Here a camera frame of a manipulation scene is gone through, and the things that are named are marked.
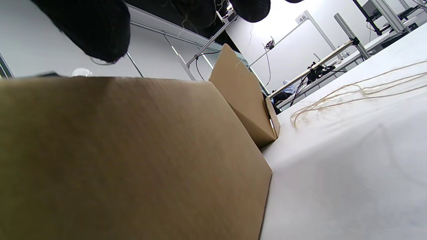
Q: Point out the person's right hand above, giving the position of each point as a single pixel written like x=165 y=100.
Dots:
x=93 y=26

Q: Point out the brown cardboard box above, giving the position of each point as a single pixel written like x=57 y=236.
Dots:
x=133 y=160

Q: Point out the white partition board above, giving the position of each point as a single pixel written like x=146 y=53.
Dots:
x=293 y=60

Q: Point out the white lab workbench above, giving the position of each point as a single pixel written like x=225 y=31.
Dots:
x=383 y=41

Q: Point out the small mounted camera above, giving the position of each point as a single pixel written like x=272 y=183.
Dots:
x=270 y=43

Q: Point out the aluminium frame post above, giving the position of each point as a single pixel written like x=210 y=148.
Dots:
x=352 y=35

